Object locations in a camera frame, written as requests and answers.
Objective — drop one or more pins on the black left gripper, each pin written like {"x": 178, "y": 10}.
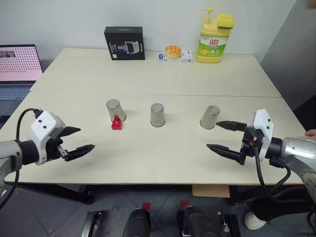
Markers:
{"x": 53, "y": 149}

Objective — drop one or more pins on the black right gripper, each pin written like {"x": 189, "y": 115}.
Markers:
{"x": 249, "y": 144}

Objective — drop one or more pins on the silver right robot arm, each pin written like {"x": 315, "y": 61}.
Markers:
{"x": 298, "y": 151}

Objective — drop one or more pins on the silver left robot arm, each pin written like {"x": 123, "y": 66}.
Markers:
{"x": 10, "y": 150}

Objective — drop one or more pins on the bystander's bare hand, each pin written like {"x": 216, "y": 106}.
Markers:
{"x": 312, "y": 134}

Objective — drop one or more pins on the upturned steel cup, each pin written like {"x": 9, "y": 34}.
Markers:
{"x": 157, "y": 114}
{"x": 209, "y": 117}
{"x": 115, "y": 108}

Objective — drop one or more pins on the small red block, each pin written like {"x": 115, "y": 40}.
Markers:
{"x": 117, "y": 125}

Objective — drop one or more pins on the brown cardboard piece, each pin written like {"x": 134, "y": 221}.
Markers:
{"x": 211, "y": 190}

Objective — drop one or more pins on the white shoe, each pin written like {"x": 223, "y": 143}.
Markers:
{"x": 254, "y": 221}

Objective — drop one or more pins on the black trouser leg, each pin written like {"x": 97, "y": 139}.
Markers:
{"x": 281, "y": 208}

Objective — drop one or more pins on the dark rounded shape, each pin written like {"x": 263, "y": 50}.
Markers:
{"x": 137, "y": 223}
{"x": 198, "y": 223}

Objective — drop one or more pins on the orange item on white box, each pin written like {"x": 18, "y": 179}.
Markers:
{"x": 186, "y": 58}

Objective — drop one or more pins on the yellow dish soap bottle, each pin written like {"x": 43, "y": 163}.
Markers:
{"x": 212, "y": 45}

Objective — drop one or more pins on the open grey laptop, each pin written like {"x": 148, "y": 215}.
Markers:
{"x": 17, "y": 64}

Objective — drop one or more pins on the golden bread bun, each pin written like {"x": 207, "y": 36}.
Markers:
{"x": 173, "y": 51}

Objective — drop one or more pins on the black product box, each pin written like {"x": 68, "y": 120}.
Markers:
{"x": 124, "y": 43}

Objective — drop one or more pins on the yellow sponge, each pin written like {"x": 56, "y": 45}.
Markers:
{"x": 227, "y": 21}

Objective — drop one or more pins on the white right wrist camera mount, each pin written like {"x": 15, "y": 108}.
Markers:
{"x": 264, "y": 128}

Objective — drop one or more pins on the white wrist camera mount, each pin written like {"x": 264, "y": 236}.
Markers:
{"x": 42, "y": 123}
{"x": 264, "y": 128}

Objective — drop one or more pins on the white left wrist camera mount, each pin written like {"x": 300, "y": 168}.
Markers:
{"x": 42, "y": 123}

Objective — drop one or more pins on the black table leg frame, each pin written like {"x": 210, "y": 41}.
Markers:
{"x": 242, "y": 195}
{"x": 61, "y": 192}

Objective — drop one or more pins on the black metal floor bracket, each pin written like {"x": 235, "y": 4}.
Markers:
{"x": 92, "y": 224}
{"x": 229, "y": 225}

